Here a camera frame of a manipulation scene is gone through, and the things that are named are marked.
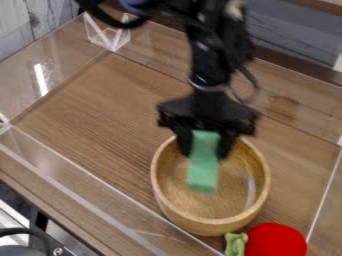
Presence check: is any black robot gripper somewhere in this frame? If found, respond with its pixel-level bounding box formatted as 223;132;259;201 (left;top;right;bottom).
154;84;260;161

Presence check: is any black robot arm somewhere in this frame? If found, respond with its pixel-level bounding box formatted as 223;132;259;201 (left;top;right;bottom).
76;0;259;159

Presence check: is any clear acrylic enclosure wall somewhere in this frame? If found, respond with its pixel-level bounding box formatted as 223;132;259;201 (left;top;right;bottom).
0;114;223;256

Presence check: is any red round plush toy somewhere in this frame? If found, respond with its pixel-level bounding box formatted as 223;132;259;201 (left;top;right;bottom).
244;223;308;256

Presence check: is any clear acrylic corner bracket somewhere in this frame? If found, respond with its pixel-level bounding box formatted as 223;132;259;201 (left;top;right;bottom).
82;13;130;52

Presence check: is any brown wooden bowl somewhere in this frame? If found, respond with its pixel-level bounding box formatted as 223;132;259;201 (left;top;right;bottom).
150;138;271;236

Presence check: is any black metal table bracket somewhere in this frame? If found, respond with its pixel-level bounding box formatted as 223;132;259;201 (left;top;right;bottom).
29;210;76;256

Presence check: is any small green toy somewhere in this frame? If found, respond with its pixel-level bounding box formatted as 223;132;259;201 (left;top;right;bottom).
224;233;248;256

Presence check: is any black cable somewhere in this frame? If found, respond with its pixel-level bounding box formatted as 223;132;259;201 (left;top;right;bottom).
0;227;52;256

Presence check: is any green rectangular block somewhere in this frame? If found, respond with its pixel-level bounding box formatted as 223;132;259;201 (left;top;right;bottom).
187;130;220;193

